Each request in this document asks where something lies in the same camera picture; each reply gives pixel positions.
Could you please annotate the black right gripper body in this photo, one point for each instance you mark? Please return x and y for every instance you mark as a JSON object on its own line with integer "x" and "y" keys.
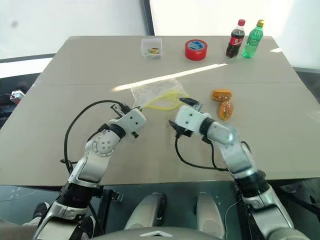
{"x": 185, "y": 133}

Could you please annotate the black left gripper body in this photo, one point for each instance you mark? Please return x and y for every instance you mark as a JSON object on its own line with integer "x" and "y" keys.
{"x": 117, "y": 109}

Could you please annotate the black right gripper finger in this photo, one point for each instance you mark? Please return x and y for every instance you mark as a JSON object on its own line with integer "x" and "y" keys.
{"x": 190, "y": 101}
{"x": 175, "y": 125}

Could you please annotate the clear plastic bag yellow zip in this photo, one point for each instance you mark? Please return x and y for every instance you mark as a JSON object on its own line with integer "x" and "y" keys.
{"x": 160, "y": 92}

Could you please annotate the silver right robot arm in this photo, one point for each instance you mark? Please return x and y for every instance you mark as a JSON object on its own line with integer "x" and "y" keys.
{"x": 237, "y": 155}

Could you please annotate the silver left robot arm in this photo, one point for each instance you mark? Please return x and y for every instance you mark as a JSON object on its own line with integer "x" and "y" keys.
{"x": 100, "y": 147}

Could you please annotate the orange wrapped snack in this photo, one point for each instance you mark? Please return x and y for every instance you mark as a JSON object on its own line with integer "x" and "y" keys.
{"x": 226, "y": 110}

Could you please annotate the orange bread roll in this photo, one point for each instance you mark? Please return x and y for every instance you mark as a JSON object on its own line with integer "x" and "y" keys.
{"x": 222, "y": 95}

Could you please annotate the red tape roll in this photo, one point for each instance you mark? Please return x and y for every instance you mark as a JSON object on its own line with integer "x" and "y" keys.
{"x": 196, "y": 50}

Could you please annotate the colourful small items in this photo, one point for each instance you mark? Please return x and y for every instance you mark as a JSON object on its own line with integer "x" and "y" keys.
{"x": 152, "y": 51}

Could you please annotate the clear plastic box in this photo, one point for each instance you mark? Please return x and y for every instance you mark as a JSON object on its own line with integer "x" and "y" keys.
{"x": 151, "y": 47}

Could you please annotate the cola bottle red cap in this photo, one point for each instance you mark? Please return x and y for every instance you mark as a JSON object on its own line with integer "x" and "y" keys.
{"x": 235, "y": 40}

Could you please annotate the silver right robot leg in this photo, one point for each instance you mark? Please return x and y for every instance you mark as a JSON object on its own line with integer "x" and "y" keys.
{"x": 208, "y": 215}

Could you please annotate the silver robot leg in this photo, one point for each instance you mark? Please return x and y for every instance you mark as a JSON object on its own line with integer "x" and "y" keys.
{"x": 208, "y": 215}
{"x": 146, "y": 212}

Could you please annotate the green soda bottle yellow cap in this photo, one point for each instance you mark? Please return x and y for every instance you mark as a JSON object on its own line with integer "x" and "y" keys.
{"x": 252, "y": 41}

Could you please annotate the silver left robot leg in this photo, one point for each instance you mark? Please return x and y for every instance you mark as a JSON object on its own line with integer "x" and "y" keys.
{"x": 146, "y": 212}

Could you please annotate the dark window pillar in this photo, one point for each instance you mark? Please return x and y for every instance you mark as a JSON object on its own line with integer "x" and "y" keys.
{"x": 147, "y": 17}

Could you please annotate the red and white small device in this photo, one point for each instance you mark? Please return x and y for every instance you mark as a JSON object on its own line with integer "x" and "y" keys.
{"x": 17, "y": 96}

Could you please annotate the grey robot torso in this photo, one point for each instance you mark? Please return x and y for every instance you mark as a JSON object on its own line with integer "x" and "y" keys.
{"x": 155, "y": 234}

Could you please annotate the black and white shoe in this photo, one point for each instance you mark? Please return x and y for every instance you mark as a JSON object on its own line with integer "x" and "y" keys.
{"x": 41, "y": 212}
{"x": 89, "y": 226}

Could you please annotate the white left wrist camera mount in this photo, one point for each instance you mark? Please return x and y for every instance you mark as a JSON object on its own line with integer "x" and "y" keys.
{"x": 132, "y": 120}

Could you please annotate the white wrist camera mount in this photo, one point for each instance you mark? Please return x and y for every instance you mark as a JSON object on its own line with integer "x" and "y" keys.
{"x": 132, "y": 120}
{"x": 190, "y": 117}

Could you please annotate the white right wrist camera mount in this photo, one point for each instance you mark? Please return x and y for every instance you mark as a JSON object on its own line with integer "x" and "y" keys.
{"x": 190, "y": 117}

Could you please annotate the black table frame clamp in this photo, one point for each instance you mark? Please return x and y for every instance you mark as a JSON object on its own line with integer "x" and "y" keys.
{"x": 110, "y": 200}

